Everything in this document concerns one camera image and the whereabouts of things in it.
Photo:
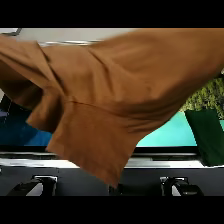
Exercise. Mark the brown garment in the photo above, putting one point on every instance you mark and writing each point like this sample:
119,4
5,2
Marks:
110,93

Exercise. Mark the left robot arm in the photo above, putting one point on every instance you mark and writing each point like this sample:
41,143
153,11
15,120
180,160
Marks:
36,186

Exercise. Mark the dark green garment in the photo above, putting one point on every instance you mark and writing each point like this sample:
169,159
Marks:
208,136

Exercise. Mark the silver frame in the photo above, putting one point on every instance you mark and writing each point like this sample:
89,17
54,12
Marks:
160,163

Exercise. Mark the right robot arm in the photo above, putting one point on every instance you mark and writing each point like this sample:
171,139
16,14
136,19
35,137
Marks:
181,187

